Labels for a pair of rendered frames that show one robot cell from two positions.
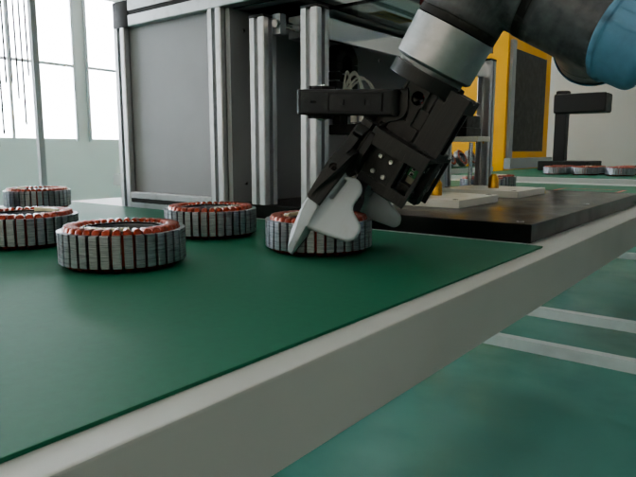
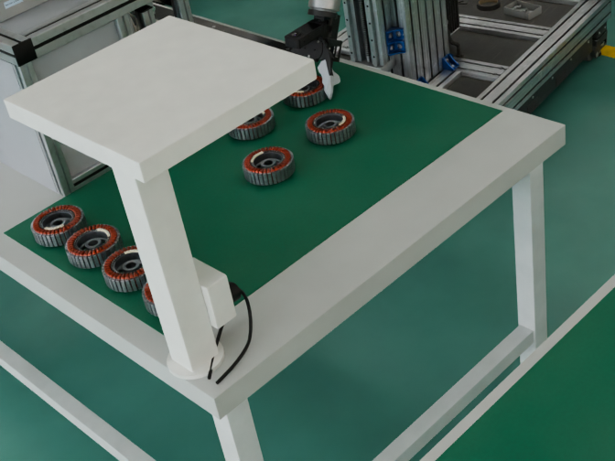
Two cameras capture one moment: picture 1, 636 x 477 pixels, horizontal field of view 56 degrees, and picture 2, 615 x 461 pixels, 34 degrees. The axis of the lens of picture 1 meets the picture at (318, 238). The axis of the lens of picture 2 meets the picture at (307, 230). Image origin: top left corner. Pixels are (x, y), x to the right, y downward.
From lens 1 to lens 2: 2.40 m
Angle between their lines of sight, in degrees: 74
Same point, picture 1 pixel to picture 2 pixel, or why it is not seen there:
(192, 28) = (97, 36)
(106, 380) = (458, 106)
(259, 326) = (423, 95)
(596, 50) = not seen: outside the picture
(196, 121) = not seen: hidden behind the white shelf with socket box
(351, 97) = (315, 32)
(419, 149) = (332, 38)
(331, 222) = (334, 80)
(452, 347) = not seen: hidden behind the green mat
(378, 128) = (329, 38)
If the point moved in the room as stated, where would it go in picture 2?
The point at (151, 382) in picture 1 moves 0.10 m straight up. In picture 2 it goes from (459, 101) to (457, 62)
